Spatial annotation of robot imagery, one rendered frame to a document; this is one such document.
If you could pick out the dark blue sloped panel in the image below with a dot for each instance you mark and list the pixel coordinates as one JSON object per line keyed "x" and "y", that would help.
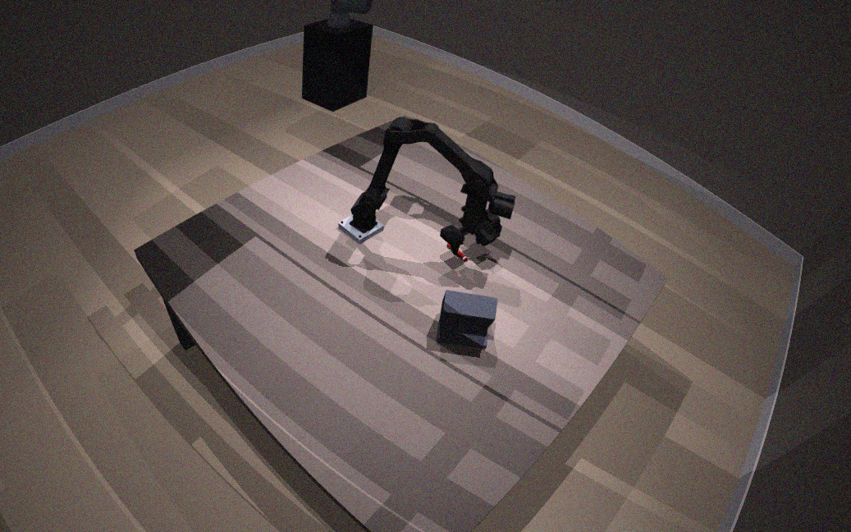
{"x": 465, "y": 318}

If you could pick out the red peg with white band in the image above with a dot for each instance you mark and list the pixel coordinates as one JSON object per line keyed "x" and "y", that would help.
{"x": 462, "y": 256}

